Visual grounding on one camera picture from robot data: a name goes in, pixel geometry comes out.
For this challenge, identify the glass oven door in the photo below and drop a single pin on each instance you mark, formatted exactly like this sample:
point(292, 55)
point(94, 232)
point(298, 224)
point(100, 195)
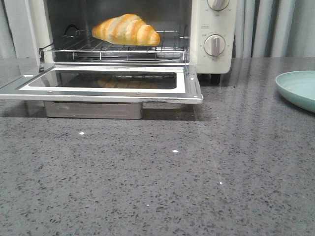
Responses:
point(114, 83)

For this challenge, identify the golden croissant bread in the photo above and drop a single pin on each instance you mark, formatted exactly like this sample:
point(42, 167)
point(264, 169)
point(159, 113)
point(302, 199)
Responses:
point(128, 29)

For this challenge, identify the lower oven control knob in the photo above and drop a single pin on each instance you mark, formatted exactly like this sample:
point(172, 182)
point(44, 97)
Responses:
point(214, 45)

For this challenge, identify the oven control knob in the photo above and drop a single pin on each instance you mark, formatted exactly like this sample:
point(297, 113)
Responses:
point(217, 5)
point(214, 45)

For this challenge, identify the white Toshiba toaster oven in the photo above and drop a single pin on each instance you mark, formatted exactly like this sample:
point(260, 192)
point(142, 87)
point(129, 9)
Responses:
point(191, 18)

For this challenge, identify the upper oven control knob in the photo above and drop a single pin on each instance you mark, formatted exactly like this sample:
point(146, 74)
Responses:
point(217, 5)

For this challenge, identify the grey curtain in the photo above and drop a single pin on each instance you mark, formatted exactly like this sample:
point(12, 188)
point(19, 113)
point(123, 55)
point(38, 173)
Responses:
point(264, 28)

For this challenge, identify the mint green plate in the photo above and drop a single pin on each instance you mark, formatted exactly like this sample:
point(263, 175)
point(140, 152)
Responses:
point(298, 87)

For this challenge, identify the metal wire oven rack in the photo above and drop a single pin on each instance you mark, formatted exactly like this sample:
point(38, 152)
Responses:
point(81, 46)

